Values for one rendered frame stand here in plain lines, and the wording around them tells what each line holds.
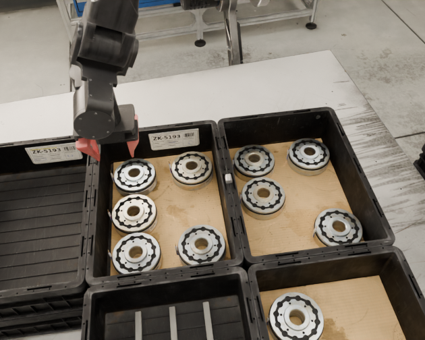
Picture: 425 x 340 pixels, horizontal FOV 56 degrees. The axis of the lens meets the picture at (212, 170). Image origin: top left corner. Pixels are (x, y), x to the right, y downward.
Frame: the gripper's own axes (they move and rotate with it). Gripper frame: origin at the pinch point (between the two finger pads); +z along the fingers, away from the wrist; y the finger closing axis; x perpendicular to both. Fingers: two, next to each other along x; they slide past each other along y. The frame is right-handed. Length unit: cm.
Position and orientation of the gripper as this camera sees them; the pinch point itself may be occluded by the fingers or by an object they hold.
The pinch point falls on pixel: (115, 154)
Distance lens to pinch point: 77.8
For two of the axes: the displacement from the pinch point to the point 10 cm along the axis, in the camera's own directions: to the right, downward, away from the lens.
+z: 0.2, 6.2, 7.9
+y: 9.9, -1.2, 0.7
